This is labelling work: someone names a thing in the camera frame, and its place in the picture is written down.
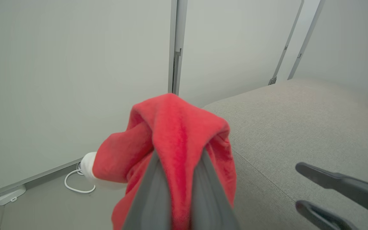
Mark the red fleece garment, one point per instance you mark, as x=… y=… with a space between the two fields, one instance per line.
x=177 y=127

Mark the grey partition post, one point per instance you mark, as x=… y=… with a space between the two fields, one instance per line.
x=287 y=41
x=307 y=38
x=177 y=41

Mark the grey fabric sofa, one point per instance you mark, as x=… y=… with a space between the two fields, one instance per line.
x=299 y=127

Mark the white round plug adapter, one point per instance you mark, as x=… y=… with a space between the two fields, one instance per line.
x=87 y=164

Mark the grey wall base rail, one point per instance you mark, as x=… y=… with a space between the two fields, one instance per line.
x=27 y=180

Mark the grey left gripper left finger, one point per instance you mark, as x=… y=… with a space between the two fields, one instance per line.
x=150 y=198

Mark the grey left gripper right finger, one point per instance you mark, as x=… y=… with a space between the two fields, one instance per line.
x=208 y=198

